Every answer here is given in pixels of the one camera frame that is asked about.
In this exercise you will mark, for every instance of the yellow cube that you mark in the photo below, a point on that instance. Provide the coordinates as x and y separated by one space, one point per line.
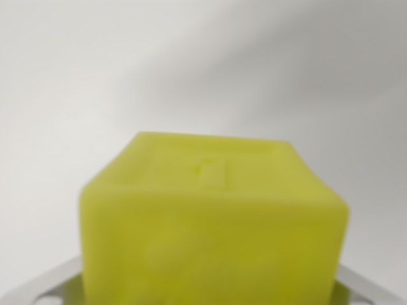
213 228

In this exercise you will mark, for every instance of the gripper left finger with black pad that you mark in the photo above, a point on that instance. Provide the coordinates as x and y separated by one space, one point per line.
47 286

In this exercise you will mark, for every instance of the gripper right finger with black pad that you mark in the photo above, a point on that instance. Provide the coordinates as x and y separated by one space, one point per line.
365 289

